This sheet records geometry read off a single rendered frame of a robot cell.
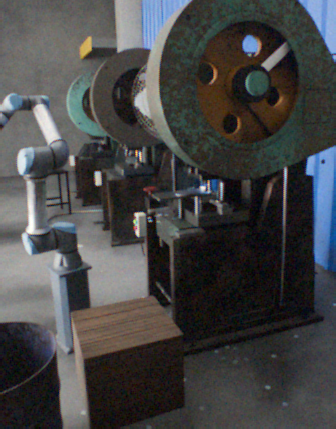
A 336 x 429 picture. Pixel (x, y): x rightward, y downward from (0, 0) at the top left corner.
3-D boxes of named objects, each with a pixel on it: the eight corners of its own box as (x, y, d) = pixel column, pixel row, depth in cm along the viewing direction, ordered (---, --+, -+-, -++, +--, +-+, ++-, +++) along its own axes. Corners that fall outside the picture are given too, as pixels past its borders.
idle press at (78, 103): (77, 211, 496) (64, 68, 457) (66, 196, 585) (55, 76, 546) (186, 197, 553) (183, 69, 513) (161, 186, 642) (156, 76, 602)
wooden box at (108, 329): (91, 437, 151) (83, 359, 143) (77, 377, 185) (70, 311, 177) (185, 406, 165) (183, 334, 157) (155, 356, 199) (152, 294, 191)
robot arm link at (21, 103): (28, 92, 195) (22, 99, 204) (5, 92, 188) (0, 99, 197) (31, 107, 195) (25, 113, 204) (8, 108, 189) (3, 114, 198)
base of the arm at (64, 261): (60, 273, 195) (58, 255, 193) (49, 264, 207) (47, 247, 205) (87, 265, 204) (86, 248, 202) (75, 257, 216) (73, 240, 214)
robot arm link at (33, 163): (59, 254, 196) (56, 149, 176) (29, 261, 188) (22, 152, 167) (50, 244, 205) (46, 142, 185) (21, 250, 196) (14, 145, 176)
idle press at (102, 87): (102, 256, 340) (86, 45, 301) (89, 226, 432) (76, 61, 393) (258, 234, 385) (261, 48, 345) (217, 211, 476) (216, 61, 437)
